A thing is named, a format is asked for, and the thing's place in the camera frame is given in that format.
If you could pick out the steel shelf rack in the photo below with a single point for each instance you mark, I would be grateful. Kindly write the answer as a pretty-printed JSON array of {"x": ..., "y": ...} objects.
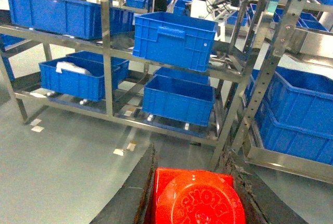
[{"x": 155, "y": 71}]

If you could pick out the blue crate on shelf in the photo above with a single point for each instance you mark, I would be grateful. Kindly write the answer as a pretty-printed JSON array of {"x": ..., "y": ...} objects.
[{"x": 175, "y": 40}]

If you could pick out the stacked blue crates right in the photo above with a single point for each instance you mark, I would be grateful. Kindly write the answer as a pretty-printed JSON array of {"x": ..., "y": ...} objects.
[{"x": 295, "y": 116}]

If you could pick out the red toy block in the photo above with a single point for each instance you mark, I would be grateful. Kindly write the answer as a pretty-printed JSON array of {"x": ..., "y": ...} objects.
[{"x": 194, "y": 196}]

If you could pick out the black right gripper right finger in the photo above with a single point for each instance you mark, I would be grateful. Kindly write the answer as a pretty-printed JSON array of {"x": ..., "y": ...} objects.
[{"x": 260, "y": 203}]

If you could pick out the long blue crate top left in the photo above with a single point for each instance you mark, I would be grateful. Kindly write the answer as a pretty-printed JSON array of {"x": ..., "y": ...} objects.
[{"x": 75, "y": 18}]

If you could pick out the lower centre blue crate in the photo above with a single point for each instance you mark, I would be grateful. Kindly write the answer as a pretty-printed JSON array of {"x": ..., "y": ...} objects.
[{"x": 179, "y": 100}]

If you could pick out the blue crate with white bag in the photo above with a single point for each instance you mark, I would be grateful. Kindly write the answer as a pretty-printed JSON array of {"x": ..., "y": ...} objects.
[{"x": 87, "y": 84}]

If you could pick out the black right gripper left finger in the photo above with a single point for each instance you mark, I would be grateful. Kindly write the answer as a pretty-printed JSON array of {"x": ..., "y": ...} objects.
[{"x": 133, "y": 202}]

